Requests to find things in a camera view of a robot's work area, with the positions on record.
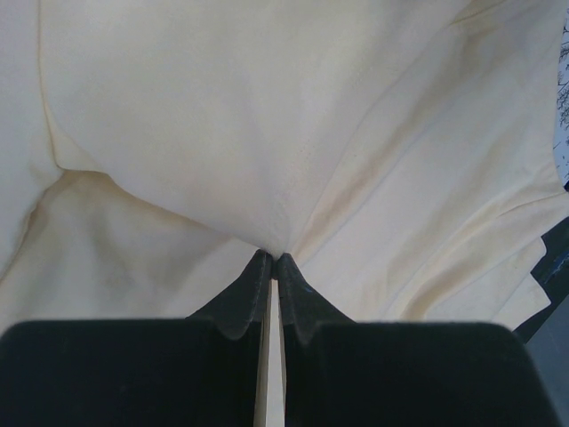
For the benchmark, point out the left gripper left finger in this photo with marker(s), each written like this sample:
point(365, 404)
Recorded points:
point(234, 370)

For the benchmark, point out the pale yellow t shirt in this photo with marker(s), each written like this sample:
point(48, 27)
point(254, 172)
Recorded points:
point(400, 151)

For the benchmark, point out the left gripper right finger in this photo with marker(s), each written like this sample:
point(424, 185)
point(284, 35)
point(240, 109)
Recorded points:
point(303, 312)

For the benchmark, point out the black base bar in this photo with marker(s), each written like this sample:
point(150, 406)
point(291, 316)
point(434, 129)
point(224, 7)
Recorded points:
point(551, 273)

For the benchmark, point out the floral table mat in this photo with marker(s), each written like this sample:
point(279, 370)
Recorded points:
point(560, 144)

